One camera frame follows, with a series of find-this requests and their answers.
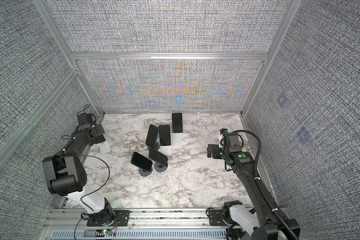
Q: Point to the grey round stand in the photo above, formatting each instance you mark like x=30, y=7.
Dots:
x=159, y=167
x=145, y=173

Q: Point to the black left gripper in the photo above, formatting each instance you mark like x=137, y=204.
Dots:
x=99, y=129

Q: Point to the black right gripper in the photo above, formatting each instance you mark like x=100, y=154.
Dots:
x=216, y=148

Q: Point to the white stand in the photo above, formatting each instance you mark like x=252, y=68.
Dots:
x=166, y=150
x=177, y=137
x=104, y=147

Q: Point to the black phone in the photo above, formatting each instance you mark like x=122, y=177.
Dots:
x=177, y=122
x=165, y=135
x=141, y=162
x=152, y=135
x=158, y=157

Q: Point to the white stand back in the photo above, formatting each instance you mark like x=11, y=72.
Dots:
x=177, y=137

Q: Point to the aluminium front rail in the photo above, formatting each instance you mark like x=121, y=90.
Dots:
x=144, y=224

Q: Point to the grey round stand left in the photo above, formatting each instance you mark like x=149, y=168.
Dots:
x=145, y=173

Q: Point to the dark round stand centre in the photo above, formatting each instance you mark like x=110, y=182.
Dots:
x=156, y=147

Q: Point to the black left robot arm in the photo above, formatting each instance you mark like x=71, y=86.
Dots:
x=65, y=174

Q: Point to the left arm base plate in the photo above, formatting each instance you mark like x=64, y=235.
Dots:
x=120, y=218

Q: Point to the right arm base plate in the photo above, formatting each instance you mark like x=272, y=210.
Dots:
x=216, y=218

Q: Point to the grey round stand right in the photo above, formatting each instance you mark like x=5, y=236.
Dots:
x=159, y=167

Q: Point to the white stand far left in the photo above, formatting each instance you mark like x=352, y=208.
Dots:
x=104, y=147

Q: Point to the black phone back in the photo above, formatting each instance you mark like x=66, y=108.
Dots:
x=177, y=122

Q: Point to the white stand centre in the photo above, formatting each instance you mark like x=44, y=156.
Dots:
x=166, y=150

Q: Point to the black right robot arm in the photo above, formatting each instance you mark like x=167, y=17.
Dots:
x=267, y=221

